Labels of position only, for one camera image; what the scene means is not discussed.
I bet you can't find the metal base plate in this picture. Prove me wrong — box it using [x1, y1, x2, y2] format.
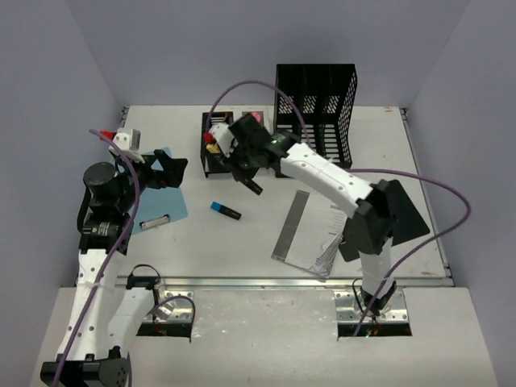
[334, 289, 410, 324]
[143, 288, 194, 324]

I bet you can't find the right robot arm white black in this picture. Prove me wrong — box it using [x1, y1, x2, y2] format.
[210, 114, 396, 317]

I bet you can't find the blue clipboard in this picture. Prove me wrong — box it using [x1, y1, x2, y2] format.
[131, 147, 190, 238]

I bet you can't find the spiral notebook grey white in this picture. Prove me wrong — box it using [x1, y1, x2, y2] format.
[271, 190, 347, 278]

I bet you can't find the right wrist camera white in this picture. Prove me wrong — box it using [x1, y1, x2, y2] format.
[202, 123, 238, 158]

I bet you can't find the pink cap black highlighter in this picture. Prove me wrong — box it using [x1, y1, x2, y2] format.
[241, 178, 263, 195]

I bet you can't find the black magazine file rack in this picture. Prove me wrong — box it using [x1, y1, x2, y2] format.
[273, 64, 358, 169]

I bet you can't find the white pen holder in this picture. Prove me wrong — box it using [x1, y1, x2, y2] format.
[241, 106, 270, 127]

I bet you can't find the black pen holder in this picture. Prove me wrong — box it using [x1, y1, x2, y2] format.
[200, 111, 234, 177]

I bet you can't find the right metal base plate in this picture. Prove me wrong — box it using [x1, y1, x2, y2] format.
[334, 289, 410, 324]

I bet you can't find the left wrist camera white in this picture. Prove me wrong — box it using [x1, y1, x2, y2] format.
[110, 128, 144, 164]

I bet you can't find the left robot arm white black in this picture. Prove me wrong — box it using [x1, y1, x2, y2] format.
[40, 149, 188, 386]

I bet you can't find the aluminium rail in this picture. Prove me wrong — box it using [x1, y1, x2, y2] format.
[116, 275, 455, 289]

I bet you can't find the blue cap black highlighter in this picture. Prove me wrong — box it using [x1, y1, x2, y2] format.
[210, 202, 242, 220]

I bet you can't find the yellow highlighter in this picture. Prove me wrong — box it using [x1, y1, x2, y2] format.
[206, 144, 221, 154]

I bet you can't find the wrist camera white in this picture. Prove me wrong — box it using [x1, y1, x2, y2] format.
[202, 123, 238, 158]
[110, 128, 144, 164]

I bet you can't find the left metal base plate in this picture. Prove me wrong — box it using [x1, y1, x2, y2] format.
[143, 288, 194, 324]

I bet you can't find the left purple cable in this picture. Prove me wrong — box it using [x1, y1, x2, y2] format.
[52, 128, 197, 387]

